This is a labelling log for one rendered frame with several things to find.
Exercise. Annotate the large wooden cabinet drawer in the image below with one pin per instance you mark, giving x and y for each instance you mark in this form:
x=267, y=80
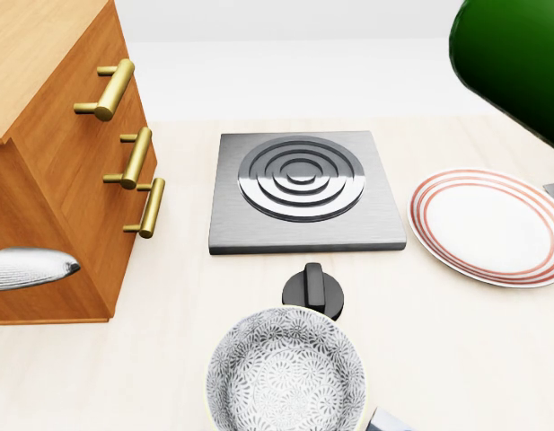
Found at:
x=56, y=148

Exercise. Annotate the wooden cabinet with drawers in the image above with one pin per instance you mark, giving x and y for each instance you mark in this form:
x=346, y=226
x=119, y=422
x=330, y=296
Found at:
x=38, y=233

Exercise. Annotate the grey floral patterned bowl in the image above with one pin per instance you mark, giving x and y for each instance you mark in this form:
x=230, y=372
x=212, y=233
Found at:
x=285, y=377

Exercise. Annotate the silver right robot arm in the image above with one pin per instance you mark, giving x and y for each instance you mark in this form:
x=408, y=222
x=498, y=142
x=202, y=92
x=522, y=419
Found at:
x=393, y=423

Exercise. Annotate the round black stove knob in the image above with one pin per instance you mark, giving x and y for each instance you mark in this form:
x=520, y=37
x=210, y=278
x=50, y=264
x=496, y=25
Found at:
x=313, y=287

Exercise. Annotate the flat dark stove plate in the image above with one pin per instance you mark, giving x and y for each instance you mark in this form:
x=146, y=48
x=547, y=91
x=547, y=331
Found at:
x=303, y=215

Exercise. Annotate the medium wooden cabinet drawer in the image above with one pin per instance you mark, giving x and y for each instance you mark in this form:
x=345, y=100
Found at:
x=90, y=206

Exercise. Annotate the green glass wine bottle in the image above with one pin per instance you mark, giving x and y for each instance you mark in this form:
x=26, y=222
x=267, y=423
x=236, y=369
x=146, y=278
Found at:
x=514, y=54

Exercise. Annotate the small wooden cabinet drawer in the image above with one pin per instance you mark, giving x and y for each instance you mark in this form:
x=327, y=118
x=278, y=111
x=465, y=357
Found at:
x=115, y=269

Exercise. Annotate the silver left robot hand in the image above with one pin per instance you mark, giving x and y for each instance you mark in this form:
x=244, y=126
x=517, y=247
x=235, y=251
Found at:
x=29, y=268

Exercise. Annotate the white plate with red rings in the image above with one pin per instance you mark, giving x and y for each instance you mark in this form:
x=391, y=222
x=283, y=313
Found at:
x=483, y=226

